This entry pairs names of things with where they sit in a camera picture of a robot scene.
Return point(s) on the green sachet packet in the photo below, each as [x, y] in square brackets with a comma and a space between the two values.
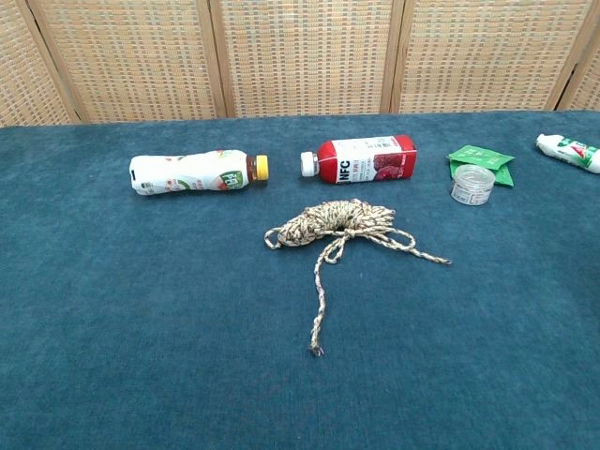
[478, 157]
[505, 178]

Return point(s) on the blue carpet table cover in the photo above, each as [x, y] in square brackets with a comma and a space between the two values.
[140, 304]

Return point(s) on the white bottle yellow cap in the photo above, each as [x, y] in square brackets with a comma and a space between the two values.
[187, 171]

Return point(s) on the woven wicker screen panel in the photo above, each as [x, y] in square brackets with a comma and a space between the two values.
[591, 89]
[487, 56]
[304, 56]
[23, 70]
[126, 56]

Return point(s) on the small white bottle green label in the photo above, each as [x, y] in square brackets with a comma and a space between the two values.
[569, 150]

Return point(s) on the small clear plastic jar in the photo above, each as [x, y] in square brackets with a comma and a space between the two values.
[472, 185]

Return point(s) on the red juice bottle white cap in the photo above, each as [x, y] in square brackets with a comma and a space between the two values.
[356, 161]

